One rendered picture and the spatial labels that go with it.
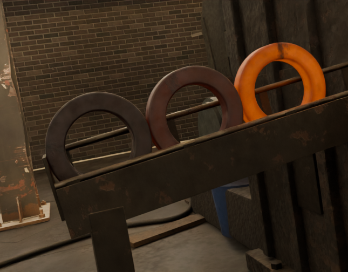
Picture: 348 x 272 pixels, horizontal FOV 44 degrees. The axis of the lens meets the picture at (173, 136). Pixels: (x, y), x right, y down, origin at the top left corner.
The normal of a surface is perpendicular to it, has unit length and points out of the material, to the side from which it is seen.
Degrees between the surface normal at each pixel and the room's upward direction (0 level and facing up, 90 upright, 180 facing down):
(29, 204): 90
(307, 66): 90
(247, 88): 90
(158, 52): 90
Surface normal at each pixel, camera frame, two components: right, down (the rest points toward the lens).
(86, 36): 0.27, 0.03
